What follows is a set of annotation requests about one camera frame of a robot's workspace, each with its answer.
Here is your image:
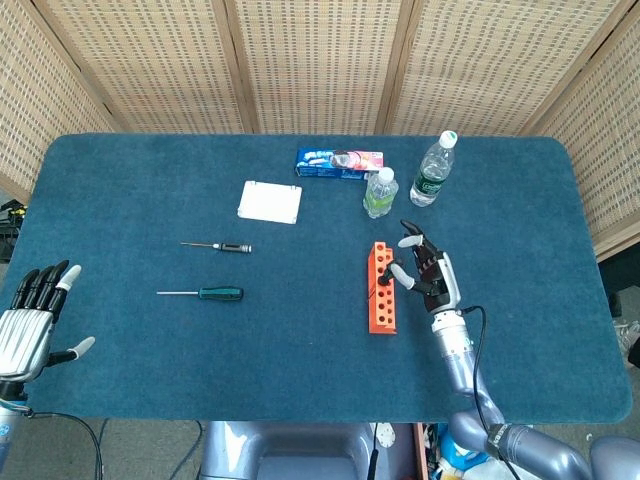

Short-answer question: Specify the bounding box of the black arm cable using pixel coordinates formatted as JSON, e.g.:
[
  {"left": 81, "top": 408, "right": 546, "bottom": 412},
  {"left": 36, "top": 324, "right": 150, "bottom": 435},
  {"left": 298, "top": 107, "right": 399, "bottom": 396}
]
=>
[
  {"left": 19, "top": 409, "right": 104, "bottom": 480},
  {"left": 462, "top": 305, "right": 524, "bottom": 480}
]

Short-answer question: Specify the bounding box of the blue cookie box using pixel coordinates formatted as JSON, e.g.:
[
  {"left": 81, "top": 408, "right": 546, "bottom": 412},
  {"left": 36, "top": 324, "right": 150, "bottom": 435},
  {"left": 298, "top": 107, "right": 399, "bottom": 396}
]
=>
[{"left": 294, "top": 147, "right": 385, "bottom": 180}]

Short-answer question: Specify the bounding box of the reddish wooden board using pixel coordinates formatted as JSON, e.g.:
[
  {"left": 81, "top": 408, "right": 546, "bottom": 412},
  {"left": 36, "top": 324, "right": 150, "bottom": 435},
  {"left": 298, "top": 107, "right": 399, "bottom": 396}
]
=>
[{"left": 412, "top": 423, "right": 430, "bottom": 480}]

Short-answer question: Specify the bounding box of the blue carpet table mat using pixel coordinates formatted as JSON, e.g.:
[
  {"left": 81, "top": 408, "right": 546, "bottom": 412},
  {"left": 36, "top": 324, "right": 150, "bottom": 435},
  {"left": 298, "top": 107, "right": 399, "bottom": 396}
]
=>
[{"left": 7, "top": 132, "right": 634, "bottom": 425}]

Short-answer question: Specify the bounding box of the short bottle light green label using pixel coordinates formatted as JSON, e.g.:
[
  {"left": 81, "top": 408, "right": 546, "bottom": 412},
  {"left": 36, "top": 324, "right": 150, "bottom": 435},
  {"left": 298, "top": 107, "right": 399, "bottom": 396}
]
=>
[{"left": 362, "top": 167, "right": 400, "bottom": 220}]

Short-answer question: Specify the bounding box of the orange tool holder block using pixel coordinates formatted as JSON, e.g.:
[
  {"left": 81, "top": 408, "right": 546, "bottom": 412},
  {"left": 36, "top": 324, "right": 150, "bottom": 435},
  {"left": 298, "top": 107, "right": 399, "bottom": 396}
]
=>
[{"left": 365, "top": 241, "right": 400, "bottom": 335}]

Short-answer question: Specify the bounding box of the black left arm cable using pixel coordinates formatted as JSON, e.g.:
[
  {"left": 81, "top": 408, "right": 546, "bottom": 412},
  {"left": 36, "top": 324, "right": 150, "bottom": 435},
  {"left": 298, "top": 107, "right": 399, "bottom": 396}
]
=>
[{"left": 19, "top": 409, "right": 104, "bottom": 480}]

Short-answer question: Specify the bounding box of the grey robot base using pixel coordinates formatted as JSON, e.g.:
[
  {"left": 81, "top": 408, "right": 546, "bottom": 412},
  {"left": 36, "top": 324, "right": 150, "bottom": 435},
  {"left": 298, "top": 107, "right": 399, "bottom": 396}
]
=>
[{"left": 199, "top": 420, "right": 381, "bottom": 480}]

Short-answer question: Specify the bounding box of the black hanging cable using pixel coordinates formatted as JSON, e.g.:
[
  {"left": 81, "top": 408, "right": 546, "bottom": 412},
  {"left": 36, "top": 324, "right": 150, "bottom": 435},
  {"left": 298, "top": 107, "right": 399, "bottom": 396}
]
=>
[{"left": 368, "top": 423, "right": 379, "bottom": 480}]

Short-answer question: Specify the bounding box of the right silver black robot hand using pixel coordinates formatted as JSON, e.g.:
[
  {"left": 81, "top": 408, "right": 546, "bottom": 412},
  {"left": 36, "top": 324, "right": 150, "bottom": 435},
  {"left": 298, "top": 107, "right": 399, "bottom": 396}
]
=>
[{"left": 389, "top": 219, "right": 461, "bottom": 316}]

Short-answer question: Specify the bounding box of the white plastic bag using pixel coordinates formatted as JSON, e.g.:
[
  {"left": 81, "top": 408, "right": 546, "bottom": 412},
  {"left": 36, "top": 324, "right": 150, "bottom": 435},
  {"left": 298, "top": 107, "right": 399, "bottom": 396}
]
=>
[{"left": 467, "top": 452, "right": 511, "bottom": 480}]

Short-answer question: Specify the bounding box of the large green black screwdriver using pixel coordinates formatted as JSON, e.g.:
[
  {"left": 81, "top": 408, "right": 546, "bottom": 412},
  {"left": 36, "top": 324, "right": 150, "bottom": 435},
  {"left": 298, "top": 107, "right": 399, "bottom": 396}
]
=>
[{"left": 156, "top": 286, "right": 245, "bottom": 302}]

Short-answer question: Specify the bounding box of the black floor case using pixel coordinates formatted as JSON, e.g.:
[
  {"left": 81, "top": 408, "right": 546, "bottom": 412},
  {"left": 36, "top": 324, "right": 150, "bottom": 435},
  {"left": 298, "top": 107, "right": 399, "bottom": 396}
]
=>
[{"left": 597, "top": 247, "right": 640, "bottom": 319}]

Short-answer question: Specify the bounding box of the black equipment with yellow mark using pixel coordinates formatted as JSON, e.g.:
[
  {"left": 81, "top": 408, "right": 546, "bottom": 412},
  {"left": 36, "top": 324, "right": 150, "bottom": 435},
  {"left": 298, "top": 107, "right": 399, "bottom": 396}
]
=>
[{"left": 0, "top": 198, "right": 27, "bottom": 264}]

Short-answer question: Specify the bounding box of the tall bottle dark green label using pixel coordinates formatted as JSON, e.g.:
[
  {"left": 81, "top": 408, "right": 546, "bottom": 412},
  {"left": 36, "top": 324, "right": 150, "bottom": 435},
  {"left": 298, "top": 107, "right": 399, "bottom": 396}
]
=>
[{"left": 409, "top": 129, "right": 459, "bottom": 208}]

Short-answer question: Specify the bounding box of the woven bamboo folding screen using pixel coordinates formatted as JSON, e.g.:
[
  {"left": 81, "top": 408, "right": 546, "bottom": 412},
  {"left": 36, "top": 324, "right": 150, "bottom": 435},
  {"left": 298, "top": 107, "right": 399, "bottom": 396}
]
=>
[{"left": 0, "top": 0, "right": 640, "bottom": 261}]

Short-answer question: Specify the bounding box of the small green black screwdriver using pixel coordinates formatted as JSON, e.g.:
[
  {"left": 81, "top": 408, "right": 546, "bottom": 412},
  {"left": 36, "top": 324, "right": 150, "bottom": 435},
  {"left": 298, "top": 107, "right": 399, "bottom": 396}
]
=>
[{"left": 376, "top": 257, "right": 405, "bottom": 289}]

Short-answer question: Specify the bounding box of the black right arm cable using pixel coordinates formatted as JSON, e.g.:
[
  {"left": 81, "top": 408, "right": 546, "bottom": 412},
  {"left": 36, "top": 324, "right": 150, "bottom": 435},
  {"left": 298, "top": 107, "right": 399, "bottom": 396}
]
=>
[{"left": 462, "top": 305, "right": 524, "bottom": 480}]

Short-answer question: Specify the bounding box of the black silver precision screwdriver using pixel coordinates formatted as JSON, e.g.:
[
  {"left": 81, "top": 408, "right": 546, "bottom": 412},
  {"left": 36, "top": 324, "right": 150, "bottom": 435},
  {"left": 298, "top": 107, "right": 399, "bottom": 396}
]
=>
[{"left": 180, "top": 241, "right": 253, "bottom": 253}]

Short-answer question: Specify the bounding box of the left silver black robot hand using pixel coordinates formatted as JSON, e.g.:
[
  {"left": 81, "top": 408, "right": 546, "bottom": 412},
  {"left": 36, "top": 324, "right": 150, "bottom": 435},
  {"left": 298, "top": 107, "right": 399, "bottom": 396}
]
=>
[{"left": 0, "top": 259, "right": 96, "bottom": 386}]

